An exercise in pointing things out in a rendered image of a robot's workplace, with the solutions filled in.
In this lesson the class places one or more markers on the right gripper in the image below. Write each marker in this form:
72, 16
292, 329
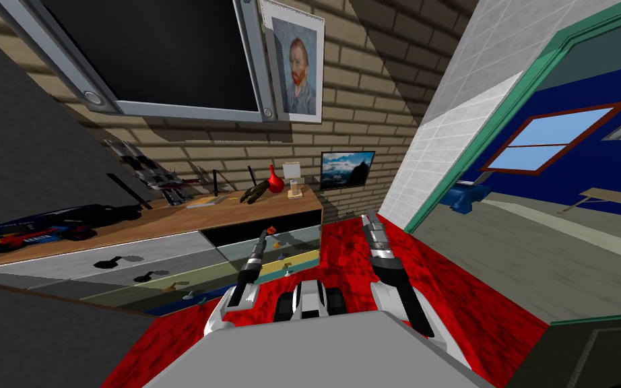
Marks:
372, 226

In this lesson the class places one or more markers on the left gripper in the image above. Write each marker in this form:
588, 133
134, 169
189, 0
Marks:
261, 243

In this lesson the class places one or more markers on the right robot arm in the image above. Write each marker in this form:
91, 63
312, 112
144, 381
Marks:
396, 280

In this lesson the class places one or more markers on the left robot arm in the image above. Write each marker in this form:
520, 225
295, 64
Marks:
245, 285

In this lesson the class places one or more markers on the pale green drawer front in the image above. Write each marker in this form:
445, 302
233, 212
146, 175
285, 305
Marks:
299, 242

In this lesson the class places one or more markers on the red vase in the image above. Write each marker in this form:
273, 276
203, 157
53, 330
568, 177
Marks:
275, 183

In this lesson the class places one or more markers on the black framed landscape picture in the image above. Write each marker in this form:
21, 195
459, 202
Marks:
345, 170

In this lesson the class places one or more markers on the small white table lamp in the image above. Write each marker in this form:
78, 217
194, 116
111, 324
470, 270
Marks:
292, 180

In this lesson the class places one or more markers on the blue drawer knob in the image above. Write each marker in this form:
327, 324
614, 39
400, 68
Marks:
188, 295

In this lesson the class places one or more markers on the blue armchair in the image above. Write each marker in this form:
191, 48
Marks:
464, 196

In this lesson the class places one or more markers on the brown drawer knob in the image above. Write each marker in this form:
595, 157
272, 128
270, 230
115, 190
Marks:
170, 287

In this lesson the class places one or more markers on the wooden top dresser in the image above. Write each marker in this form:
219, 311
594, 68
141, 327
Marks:
143, 226

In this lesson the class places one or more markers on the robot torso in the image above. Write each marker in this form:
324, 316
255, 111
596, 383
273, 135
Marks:
316, 350

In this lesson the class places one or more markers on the black drawer knob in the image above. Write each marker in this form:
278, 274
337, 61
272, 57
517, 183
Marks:
108, 263
143, 277

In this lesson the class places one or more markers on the bearded man portrait picture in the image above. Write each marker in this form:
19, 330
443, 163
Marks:
299, 64

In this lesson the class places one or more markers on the red framed window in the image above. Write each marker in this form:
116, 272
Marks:
550, 140

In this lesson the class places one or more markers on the grey framed black television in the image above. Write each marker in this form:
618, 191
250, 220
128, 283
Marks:
159, 54

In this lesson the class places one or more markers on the dark blue toy car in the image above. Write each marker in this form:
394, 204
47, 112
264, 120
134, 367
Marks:
41, 229

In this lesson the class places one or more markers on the wooden table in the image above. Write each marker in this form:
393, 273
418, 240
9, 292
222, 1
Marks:
617, 196

